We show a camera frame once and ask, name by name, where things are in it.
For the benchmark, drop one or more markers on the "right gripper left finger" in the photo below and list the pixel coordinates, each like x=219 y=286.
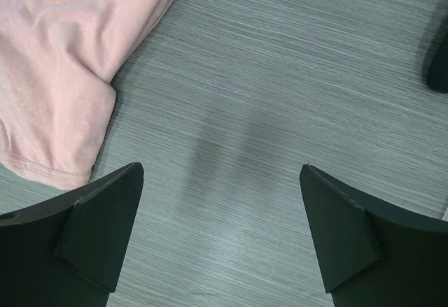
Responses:
x=69 y=250

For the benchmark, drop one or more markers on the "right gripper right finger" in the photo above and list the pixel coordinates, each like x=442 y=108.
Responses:
x=371 y=252

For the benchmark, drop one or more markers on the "black t-shirt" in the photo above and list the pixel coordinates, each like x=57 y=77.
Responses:
x=437 y=76

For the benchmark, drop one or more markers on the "pink printed t-shirt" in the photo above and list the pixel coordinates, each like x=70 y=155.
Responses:
x=58 y=58

